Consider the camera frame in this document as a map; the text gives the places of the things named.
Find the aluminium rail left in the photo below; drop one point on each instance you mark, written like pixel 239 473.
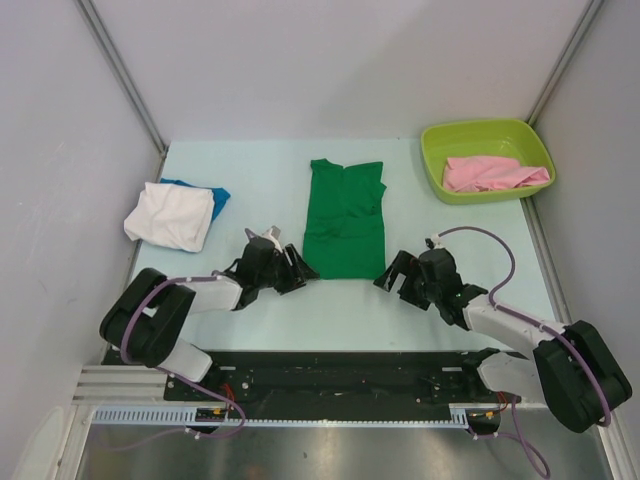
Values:
pixel 119 385

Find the white t shirt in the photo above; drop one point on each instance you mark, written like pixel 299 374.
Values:
pixel 171 216

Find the right aluminium frame post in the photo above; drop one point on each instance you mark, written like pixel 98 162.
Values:
pixel 577 37

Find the left aluminium frame post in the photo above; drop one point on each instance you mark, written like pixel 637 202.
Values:
pixel 111 54

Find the lime green plastic basin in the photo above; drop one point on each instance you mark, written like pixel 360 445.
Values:
pixel 512 138

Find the pink t shirt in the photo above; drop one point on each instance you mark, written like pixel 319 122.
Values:
pixel 476 174

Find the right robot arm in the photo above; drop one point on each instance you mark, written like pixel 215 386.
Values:
pixel 569 369

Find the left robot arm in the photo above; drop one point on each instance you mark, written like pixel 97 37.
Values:
pixel 145 323

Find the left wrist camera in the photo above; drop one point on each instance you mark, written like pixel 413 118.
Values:
pixel 272 234

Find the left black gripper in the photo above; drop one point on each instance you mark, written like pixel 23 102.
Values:
pixel 299 265

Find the blue t shirt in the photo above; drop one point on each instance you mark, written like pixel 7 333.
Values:
pixel 220 195

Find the aluminium frame post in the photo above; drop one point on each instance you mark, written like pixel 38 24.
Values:
pixel 111 54
pixel 577 37

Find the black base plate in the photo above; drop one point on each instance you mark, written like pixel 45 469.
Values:
pixel 350 386

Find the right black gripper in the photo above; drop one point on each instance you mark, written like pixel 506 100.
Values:
pixel 403 263

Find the green t shirt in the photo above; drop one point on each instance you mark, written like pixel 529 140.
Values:
pixel 345 234

